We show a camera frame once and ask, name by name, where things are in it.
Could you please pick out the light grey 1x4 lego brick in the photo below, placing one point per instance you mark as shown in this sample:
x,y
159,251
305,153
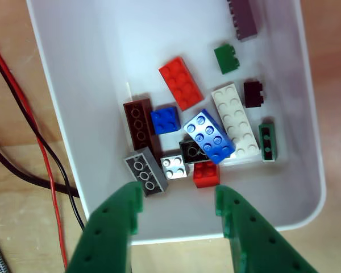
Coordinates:
x,y
146,172

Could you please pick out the red 2x2 lego brick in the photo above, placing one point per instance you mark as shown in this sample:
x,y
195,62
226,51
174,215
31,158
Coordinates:
x,y
206,175

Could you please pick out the small grey lego plate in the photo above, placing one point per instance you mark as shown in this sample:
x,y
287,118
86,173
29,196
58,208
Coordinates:
x,y
174,167

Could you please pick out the dark green 2x4 lego brick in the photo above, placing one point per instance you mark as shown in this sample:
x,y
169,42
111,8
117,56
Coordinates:
x,y
191,152

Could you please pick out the blue 2x4 lego brick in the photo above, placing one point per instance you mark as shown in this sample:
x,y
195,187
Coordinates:
x,y
208,136

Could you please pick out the brown long lego brick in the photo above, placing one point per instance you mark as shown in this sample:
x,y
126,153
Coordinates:
x,y
137,122

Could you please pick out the white long lego plate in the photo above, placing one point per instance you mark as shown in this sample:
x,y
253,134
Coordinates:
x,y
236,122

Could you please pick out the blue 2x2 lego brick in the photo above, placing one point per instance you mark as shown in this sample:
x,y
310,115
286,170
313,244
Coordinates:
x,y
164,120

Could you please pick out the small black lego brick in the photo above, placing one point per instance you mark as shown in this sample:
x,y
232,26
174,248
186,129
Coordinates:
x,y
253,94

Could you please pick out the red 2x4 lego brick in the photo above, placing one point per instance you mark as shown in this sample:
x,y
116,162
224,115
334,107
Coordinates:
x,y
182,82

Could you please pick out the green 2x2 lego brick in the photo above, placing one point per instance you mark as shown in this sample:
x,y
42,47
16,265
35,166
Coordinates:
x,y
226,59

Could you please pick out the dark grey long lego brick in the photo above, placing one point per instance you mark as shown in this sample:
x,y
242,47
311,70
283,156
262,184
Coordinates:
x,y
245,20

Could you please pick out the white plastic bin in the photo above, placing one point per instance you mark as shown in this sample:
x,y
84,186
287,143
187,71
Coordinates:
x,y
102,85

